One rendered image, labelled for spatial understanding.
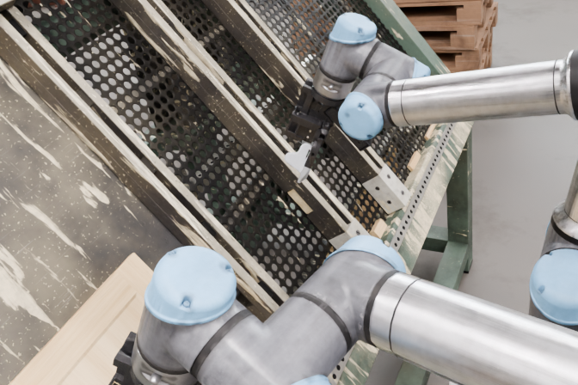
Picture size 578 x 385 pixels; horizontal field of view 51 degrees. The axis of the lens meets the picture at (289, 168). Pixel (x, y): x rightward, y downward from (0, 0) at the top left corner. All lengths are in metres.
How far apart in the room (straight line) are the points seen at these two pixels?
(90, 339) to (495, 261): 2.15
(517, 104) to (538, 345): 0.46
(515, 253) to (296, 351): 2.52
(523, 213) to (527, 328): 2.74
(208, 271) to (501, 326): 0.25
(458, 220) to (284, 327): 2.20
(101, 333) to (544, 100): 0.84
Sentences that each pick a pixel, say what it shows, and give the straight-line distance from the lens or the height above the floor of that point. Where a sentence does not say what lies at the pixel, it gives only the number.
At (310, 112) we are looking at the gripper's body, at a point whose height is 1.46.
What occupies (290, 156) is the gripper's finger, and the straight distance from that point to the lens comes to 1.23.
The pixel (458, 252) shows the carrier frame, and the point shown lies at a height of 0.18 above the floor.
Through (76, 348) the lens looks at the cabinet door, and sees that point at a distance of 1.16.
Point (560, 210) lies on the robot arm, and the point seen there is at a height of 1.29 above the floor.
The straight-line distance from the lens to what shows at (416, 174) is 1.95.
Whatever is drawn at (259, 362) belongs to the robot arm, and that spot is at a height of 1.62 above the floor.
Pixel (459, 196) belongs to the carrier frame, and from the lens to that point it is 2.62.
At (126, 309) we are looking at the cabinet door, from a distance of 1.22.
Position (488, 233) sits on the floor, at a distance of 3.12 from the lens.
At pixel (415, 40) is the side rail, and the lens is 2.34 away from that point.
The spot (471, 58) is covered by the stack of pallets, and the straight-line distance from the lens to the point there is 3.91.
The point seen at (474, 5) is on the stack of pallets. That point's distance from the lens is 3.79.
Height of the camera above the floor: 2.02
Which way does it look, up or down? 33 degrees down
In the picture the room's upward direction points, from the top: 12 degrees counter-clockwise
